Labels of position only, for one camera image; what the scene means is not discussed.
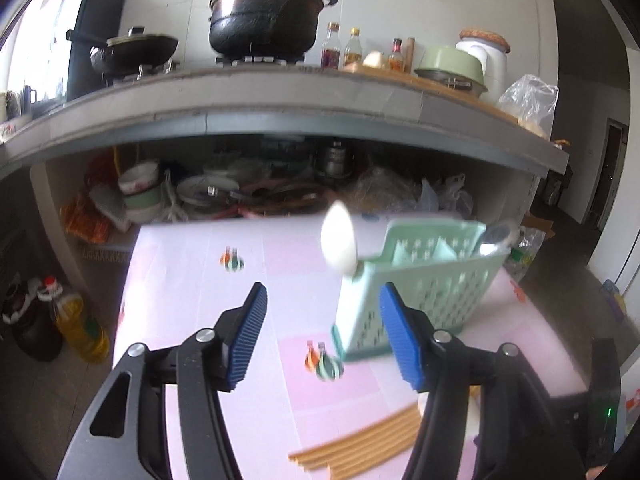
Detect wooden cutting board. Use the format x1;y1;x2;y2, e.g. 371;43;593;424
342;62;521;123

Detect stack of bowls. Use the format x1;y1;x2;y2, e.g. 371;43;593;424
117;160;163;224

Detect white jug with woven lid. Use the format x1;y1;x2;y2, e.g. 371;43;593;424
455;40;508;106

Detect black wok with lid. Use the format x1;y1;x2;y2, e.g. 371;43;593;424
66;26;180;75

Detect large black stockpot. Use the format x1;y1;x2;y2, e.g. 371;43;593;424
208;0;339;57

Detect dark sauce glass bottle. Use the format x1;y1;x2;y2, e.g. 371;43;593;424
321;21;342;70

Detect bundle of chopsticks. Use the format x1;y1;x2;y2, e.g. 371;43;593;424
288;404;422;476

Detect dark bulky object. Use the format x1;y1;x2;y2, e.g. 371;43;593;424
542;167;573;206

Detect concrete kitchen counter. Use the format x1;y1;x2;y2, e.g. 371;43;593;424
0;65;571;281

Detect green plastic utensil holder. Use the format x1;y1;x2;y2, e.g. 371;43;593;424
331;217;512;363

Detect metal grater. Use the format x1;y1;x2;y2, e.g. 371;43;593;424
90;185;132;233

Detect plastic bag of packets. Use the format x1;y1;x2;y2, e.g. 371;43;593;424
505;227;546;281

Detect black kitchen appliance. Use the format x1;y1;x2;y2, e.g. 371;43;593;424
65;0;126;103

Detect orange snack bag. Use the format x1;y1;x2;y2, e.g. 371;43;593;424
59;187;118;246

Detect dark liquid jug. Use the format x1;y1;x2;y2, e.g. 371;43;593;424
1;275;64;362

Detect yellow cooking oil bottle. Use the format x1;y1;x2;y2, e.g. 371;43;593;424
39;275;111;365

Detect plates and utensils under counter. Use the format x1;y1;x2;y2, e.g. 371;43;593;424
176;172;241;208

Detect white plastic ladle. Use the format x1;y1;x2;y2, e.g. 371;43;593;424
320;200;362;281

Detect gas stove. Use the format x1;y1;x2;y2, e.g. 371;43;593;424
102;52;308;86

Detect white red print bowl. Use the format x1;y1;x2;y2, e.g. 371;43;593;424
0;115;33;136

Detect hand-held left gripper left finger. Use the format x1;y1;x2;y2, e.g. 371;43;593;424
56;281;269;480

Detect amber oil glass bottle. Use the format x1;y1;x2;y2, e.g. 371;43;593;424
343;27;364;68

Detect cardboard box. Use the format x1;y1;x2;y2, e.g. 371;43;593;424
520;212;556;241

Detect woven straw mat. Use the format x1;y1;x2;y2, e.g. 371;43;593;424
459;28;511;53

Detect blue yellow plastic object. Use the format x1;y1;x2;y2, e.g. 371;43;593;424
600;280;628;321

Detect dark steel basin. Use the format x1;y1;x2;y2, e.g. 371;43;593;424
415;67;488;101

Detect small steel pot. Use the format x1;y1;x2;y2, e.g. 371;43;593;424
314;140;354;181

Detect white plastic bag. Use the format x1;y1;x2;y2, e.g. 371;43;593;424
352;167;426;211

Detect clear plastic bag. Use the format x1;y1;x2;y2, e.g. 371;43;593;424
497;74;559;136

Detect crumpled translucent plastic bag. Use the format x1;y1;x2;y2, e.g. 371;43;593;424
417;174;475;221

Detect window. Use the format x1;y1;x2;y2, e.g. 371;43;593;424
0;0;71;111

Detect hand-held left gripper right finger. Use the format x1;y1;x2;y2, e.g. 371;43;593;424
378;282;588;480

